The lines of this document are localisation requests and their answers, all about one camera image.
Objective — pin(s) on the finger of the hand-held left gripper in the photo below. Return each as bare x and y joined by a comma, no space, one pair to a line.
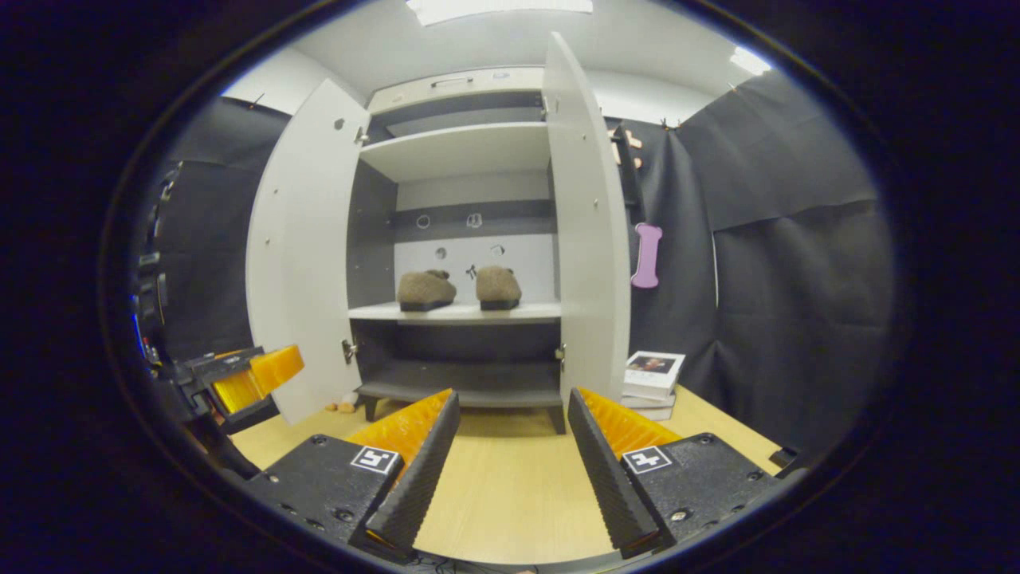
263,375
215,368

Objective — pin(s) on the penguin plush toy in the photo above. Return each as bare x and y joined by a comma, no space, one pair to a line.
343,406

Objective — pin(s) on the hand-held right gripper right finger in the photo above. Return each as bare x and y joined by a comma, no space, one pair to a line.
610,478

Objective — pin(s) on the white grey shoe cabinet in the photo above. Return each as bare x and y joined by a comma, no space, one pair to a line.
458,151

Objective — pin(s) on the small ceiling light panel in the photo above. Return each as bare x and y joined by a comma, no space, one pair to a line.
749,60

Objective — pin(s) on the black backdrop cloth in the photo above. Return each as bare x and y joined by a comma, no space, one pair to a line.
797,319

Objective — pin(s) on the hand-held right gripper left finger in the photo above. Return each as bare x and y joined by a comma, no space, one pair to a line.
418,478

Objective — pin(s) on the white shoe cabinet door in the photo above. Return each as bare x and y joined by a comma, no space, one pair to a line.
590,263
303,263

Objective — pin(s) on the white photo cover book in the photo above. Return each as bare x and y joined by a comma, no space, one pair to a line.
655,368

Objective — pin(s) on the small black block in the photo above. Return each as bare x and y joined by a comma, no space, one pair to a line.
783,457

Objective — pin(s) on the brown fuzzy shoe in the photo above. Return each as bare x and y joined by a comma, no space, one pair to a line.
426,288
498,285

